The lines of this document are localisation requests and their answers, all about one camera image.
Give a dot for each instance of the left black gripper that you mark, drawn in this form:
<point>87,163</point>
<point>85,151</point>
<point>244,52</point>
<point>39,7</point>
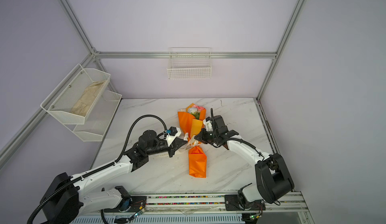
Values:
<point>173,147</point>

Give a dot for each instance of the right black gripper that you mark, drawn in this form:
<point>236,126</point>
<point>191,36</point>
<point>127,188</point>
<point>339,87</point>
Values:
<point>202,138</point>

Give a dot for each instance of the white string ribbon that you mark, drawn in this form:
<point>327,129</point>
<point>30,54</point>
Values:
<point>169,153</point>

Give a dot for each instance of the orange wrapping paper sheet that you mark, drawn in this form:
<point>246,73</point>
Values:
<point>191,120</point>

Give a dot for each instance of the white fake rose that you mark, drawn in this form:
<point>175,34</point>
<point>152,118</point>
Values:
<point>195,112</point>

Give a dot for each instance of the pink fake rose spray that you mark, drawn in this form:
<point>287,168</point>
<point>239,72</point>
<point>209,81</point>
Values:
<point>199,108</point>

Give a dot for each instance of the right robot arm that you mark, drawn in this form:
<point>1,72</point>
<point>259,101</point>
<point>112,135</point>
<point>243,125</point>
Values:
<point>272,177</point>

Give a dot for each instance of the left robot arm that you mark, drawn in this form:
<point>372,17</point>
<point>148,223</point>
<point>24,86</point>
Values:
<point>69,197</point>

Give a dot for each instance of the lower white mesh shelf basket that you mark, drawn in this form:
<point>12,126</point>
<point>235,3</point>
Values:
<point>99,119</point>

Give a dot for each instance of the white mesh shelf basket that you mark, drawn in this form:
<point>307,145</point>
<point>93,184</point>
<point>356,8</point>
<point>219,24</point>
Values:
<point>59,104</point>
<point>99,119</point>

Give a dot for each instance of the beige cloth in basket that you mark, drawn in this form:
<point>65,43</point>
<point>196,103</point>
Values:
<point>83,105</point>

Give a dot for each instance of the upper white mesh shelf basket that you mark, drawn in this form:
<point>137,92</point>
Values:
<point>59,104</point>

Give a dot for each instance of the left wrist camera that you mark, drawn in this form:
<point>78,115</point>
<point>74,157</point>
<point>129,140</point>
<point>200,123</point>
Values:
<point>172,134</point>

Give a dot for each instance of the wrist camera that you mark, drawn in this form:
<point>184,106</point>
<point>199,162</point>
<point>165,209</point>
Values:
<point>172,134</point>
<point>208,125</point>

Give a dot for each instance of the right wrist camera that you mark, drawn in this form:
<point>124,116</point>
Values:
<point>208,125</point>

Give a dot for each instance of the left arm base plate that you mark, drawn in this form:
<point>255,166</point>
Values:
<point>131,206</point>

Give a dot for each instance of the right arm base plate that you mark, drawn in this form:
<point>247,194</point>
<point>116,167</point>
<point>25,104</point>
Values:
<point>238,203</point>

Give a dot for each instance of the white wire wall basket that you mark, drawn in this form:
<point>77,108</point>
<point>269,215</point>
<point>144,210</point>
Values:
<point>189,63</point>

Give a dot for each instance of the aluminium rail front frame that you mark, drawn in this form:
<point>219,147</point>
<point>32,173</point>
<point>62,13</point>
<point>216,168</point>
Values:
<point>203,209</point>

